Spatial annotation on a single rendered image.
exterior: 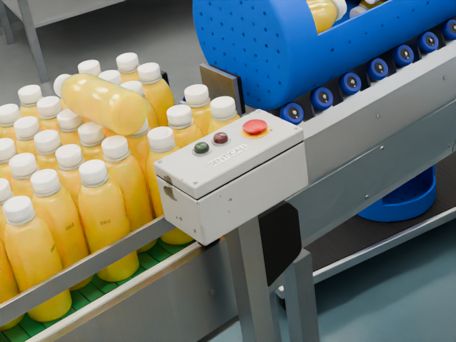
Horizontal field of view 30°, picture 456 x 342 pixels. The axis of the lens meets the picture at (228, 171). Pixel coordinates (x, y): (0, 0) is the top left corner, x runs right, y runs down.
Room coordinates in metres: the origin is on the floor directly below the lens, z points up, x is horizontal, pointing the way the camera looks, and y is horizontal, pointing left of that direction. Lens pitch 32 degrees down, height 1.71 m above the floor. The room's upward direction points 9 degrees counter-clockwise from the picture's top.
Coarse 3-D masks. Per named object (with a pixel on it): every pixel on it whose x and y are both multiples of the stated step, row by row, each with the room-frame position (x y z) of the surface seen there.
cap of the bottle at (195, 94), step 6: (198, 84) 1.27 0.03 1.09; (186, 90) 1.26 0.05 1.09; (192, 90) 1.26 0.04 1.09; (198, 90) 1.25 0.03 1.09; (204, 90) 1.25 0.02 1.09; (186, 96) 1.25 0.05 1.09; (192, 96) 1.24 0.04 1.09; (198, 96) 1.24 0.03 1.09; (204, 96) 1.24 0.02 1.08; (192, 102) 1.24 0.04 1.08; (198, 102) 1.24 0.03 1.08
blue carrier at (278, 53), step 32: (224, 0) 1.45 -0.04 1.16; (256, 0) 1.38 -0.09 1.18; (288, 0) 1.36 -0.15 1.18; (352, 0) 1.74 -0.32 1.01; (416, 0) 1.49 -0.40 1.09; (448, 0) 1.55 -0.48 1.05; (224, 32) 1.47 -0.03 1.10; (256, 32) 1.38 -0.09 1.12; (288, 32) 1.32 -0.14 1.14; (352, 32) 1.40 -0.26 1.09; (384, 32) 1.45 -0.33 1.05; (416, 32) 1.53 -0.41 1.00; (224, 64) 1.48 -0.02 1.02; (256, 64) 1.39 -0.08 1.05; (288, 64) 1.32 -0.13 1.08; (320, 64) 1.36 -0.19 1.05; (352, 64) 1.43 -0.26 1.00; (256, 96) 1.40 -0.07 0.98; (288, 96) 1.34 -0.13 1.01
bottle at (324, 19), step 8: (312, 0) 1.46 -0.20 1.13; (320, 0) 1.46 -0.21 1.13; (328, 0) 1.47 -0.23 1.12; (312, 8) 1.44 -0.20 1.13; (320, 8) 1.44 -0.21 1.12; (328, 8) 1.45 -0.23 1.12; (336, 8) 1.48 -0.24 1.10; (320, 16) 1.43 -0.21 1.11; (328, 16) 1.44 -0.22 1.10; (336, 16) 1.46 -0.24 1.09; (320, 24) 1.43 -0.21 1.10; (328, 24) 1.44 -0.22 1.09; (320, 32) 1.43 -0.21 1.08
